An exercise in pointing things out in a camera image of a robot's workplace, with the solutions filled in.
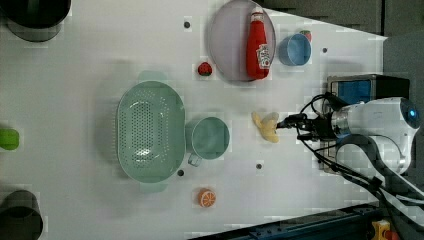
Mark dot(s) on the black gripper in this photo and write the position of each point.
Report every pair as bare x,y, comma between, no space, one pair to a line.
318,129

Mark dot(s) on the yellow plush banana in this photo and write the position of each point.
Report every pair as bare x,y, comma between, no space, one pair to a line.
267,126

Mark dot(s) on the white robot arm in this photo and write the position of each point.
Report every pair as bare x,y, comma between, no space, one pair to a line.
372,141

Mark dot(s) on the green mug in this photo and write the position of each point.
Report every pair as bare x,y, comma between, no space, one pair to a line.
207,139

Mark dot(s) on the silver toaster oven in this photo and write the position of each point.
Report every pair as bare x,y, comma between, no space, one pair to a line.
363,90

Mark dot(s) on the blue bowl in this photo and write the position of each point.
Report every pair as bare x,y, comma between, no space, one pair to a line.
294,50

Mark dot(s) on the red plush ketchup bottle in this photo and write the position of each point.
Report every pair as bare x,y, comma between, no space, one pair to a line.
257,52

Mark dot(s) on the red strawberry behind bowl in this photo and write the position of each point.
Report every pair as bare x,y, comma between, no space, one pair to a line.
307,34

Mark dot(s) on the small red strawberry toy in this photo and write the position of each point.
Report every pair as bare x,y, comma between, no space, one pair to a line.
204,69

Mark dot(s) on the grey round plate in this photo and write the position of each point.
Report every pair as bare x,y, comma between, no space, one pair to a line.
228,35

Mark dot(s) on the orange slice toy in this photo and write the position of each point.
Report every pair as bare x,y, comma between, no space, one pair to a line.
206,198

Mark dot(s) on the green colander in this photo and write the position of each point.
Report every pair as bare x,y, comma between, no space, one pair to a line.
150,129

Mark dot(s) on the black round container top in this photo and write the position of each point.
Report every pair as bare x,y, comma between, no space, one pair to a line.
35,20

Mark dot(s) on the black round container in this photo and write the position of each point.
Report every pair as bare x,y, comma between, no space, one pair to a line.
35,20
20,217

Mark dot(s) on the bright green cup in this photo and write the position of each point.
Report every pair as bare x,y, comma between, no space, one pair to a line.
9,139

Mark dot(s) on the black round container bottom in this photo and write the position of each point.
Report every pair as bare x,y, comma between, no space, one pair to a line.
20,217

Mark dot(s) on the blue metal frame rail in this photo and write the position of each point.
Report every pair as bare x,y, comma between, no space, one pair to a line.
351,223

